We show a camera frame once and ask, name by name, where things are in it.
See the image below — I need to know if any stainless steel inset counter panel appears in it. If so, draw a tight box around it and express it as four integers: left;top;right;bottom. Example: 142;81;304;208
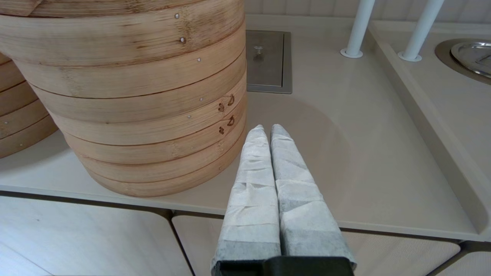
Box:
245;30;293;94

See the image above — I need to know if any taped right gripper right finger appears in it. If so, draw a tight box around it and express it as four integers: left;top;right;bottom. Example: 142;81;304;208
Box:
270;124;357;267

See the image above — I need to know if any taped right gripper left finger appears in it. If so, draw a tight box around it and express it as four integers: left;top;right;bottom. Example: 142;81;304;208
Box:
210;125;282;269

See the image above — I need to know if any wide bamboo steamer stack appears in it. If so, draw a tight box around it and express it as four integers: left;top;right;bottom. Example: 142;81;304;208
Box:
13;48;248;198

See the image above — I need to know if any white slanted metal pole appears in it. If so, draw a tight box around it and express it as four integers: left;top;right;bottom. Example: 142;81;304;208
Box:
340;0;376;59
398;0;445;62

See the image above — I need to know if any white cabinet door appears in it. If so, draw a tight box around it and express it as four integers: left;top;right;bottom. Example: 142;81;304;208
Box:
0;195;194;276
171;215;461;276
426;245;491;276

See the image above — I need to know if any round stainless steel lid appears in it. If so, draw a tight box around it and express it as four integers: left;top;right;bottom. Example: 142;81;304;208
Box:
451;41;491;79

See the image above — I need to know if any short bamboo steamer stack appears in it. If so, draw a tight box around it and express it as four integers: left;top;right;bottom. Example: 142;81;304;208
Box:
0;52;58;159

